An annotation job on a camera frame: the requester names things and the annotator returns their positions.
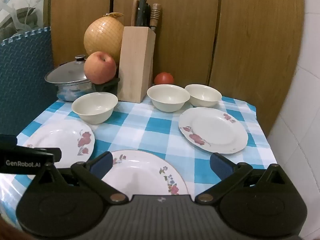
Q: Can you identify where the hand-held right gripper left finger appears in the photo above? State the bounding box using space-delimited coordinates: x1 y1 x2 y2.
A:
25 152 128 204

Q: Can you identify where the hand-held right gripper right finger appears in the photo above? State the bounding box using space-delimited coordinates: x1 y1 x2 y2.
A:
194 152 299 204

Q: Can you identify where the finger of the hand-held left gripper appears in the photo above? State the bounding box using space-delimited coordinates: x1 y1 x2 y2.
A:
30 148 62 163

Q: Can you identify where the white plate with red flowers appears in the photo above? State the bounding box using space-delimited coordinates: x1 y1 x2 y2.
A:
17 119 95 180
178 107 249 154

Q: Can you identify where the gold-rimmed plate with mixed flowers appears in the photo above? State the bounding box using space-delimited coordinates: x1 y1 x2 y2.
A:
100 150 189 196

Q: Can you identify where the cream bowl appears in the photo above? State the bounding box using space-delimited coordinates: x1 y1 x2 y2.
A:
147 84 191 112
71 92 118 125
185 84 222 108

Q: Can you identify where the steel pot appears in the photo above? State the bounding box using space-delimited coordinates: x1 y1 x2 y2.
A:
56 77 120 102

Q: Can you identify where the blue white checkered tablecloth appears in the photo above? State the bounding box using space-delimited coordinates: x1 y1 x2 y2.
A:
0 94 277 230

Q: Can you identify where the red apple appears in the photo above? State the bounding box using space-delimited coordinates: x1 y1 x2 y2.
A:
83 51 117 85

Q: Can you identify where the red tomato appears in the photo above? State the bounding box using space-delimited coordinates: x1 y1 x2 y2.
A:
154 72 174 85

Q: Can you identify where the wooden knife block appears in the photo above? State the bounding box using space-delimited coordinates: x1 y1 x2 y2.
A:
117 26 156 103

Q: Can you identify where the wooden cabinet door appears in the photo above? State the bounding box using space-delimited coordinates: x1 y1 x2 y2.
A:
209 0 305 137
112 0 221 90
50 0 115 67

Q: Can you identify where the yellow pomelo in net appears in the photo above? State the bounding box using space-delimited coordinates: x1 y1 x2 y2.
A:
83 12 125 64

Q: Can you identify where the frosted patterned window pane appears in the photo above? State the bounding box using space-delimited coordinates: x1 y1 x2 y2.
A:
0 0 51 43

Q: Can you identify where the light wooden handle knife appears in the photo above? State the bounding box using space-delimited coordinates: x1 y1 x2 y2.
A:
131 0 139 27

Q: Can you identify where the ribbed wooden handle knife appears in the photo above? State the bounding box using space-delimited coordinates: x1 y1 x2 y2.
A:
149 3 162 33

